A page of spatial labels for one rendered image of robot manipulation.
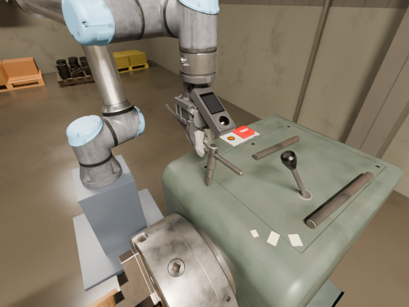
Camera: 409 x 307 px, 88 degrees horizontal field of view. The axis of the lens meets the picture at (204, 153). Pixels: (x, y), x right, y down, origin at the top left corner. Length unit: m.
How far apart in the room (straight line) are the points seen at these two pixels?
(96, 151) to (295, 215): 0.64
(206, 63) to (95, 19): 0.19
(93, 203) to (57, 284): 1.27
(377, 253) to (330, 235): 1.81
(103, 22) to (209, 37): 0.18
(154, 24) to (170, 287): 0.50
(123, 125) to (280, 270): 0.66
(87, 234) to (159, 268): 0.78
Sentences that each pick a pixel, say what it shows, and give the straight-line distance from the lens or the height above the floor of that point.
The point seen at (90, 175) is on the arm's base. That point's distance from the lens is 0.86.
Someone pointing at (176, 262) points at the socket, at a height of 1.23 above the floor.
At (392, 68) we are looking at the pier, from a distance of 2.50.
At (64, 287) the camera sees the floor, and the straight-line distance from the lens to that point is 2.05.
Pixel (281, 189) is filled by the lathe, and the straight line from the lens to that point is 0.61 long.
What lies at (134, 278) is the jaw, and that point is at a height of 1.17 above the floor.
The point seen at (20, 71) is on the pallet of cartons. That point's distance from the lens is 7.02.
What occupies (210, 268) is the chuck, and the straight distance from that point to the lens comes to 0.49.
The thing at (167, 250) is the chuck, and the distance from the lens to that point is 0.50.
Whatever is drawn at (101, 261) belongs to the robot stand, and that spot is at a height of 0.75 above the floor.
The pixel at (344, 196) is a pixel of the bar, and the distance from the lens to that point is 0.63.
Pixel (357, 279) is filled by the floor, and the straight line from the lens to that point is 2.13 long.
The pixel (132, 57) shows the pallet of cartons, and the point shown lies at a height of 0.34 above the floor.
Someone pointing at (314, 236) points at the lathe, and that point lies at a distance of 0.54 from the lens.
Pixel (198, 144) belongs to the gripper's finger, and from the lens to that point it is 0.52.
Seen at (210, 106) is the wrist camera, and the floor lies 1.49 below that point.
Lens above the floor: 1.66
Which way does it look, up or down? 36 degrees down
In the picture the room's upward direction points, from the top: straight up
